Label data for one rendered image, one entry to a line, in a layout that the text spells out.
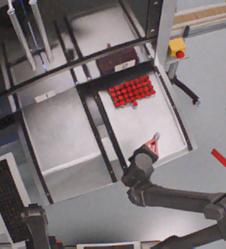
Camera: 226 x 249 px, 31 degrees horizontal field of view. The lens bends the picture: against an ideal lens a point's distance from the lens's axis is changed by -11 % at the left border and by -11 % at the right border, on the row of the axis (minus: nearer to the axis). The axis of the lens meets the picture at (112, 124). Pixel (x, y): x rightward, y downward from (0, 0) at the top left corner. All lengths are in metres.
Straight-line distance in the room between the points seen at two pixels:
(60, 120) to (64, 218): 0.97
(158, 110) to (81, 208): 1.03
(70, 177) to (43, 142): 0.18
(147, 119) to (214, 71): 1.21
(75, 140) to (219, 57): 1.50
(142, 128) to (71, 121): 0.29
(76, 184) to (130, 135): 0.30
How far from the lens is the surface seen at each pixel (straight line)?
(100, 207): 2.64
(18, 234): 1.87
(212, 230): 1.15
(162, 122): 1.83
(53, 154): 1.81
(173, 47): 1.79
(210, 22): 2.02
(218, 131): 2.80
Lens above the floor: 2.64
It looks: 75 degrees down
